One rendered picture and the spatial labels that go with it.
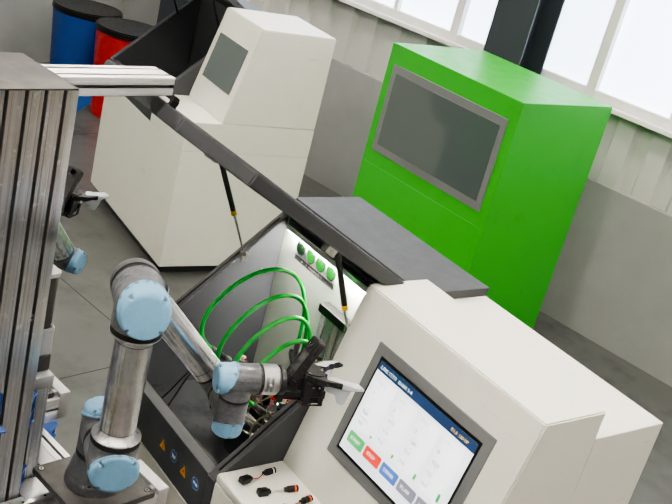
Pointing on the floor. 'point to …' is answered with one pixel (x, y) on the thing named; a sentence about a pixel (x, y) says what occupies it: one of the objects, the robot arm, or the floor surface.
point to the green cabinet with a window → (481, 164)
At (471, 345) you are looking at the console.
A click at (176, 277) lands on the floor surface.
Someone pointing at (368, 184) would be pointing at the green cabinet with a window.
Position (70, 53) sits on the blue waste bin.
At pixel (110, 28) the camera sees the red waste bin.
